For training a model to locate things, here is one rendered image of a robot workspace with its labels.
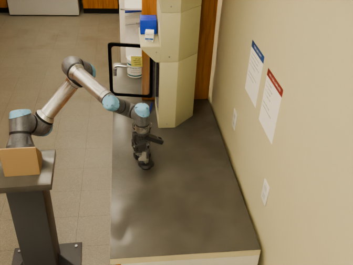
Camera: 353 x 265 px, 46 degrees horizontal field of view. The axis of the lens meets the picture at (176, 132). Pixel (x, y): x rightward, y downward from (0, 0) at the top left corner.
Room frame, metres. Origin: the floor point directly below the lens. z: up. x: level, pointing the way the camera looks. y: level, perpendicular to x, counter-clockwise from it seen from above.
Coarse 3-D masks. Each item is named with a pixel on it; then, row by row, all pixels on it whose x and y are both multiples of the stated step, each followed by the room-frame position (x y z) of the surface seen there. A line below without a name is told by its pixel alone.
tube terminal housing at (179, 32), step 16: (160, 16) 2.32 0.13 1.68; (176, 16) 2.30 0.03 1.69; (192, 16) 2.40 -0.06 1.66; (160, 32) 2.30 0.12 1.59; (176, 32) 2.30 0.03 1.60; (192, 32) 2.41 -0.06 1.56; (160, 48) 2.29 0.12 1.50; (176, 48) 2.30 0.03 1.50; (192, 48) 2.42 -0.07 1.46; (160, 64) 2.29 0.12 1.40; (176, 64) 2.31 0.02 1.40; (192, 64) 2.43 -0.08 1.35; (160, 80) 2.29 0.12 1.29; (176, 80) 2.31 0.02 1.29; (192, 80) 2.44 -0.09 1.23; (160, 96) 2.29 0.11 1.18; (176, 96) 2.31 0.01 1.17; (192, 96) 2.45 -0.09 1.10; (160, 112) 2.29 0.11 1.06; (176, 112) 2.32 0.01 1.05; (192, 112) 2.46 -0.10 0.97
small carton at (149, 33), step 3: (147, 30) 2.38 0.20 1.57; (150, 30) 2.38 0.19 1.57; (153, 30) 2.38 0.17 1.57; (147, 33) 2.35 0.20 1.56; (150, 33) 2.35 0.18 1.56; (153, 33) 2.37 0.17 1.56; (147, 36) 2.35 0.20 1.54; (150, 36) 2.35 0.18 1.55; (153, 36) 2.37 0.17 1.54; (147, 39) 2.35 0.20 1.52; (150, 39) 2.35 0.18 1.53; (153, 39) 2.38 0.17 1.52
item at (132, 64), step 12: (120, 48) 2.60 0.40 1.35; (132, 48) 2.60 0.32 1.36; (120, 60) 2.60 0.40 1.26; (132, 60) 2.60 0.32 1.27; (144, 60) 2.59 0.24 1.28; (120, 72) 2.60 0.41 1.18; (132, 72) 2.60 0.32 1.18; (144, 72) 2.59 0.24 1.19; (120, 84) 2.60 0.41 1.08; (132, 84) 2.60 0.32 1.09; (144, 84) 2.59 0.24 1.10
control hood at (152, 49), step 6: (144, 36) 2.43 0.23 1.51; (156, 36) 2.44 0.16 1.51; (144, 42) 2.34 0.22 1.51; (150, 42) 2.35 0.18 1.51; (156, 42) 2.35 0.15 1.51; (144, 48) 2.28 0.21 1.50; (150, 48) 2.28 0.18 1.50; (156, 48) 2.29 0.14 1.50; (150, 54) 2.28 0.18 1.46; (156, 54) 2.29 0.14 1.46; (156, 60) 2.29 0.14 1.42
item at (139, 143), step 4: (132, 132) 1.82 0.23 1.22; (136, 132) 1.83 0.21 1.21; (148, 132) 1.82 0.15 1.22; (132, 136) 1.83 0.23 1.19; (136, 136) 1.80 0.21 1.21; (140, 136) 1.80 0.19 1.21; (144, 136) 1.82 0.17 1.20; (132, 140) 1.82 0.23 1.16; (136, 140) 1.81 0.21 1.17; (140, 140) 1.81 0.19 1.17; (144, 140) 1.82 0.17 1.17; (132, 144) 1.82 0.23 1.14; (136, 144) 1.80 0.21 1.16; (140, 144) 1.79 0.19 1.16; (144, 144) 1.80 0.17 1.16; (148, 144) 1.81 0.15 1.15; (136, 148) 1.79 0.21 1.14; (140, 148) 1.80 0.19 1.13; (144, 148) 1.81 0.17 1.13; (136, 152) 1.78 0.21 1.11; (140, 152) 1.79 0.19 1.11
